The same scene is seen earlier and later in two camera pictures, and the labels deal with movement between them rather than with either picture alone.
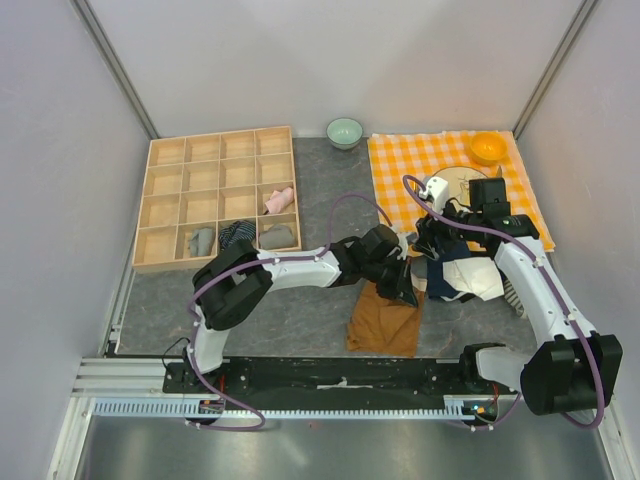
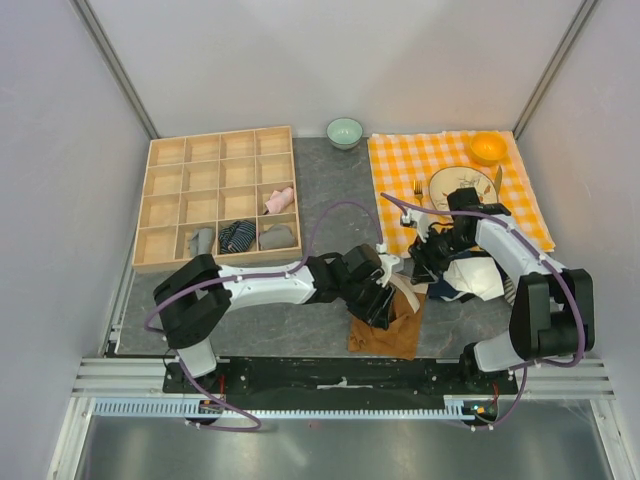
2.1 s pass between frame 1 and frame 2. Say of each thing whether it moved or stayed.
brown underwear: stayed
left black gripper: moved
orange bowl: stayed
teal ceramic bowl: stayed
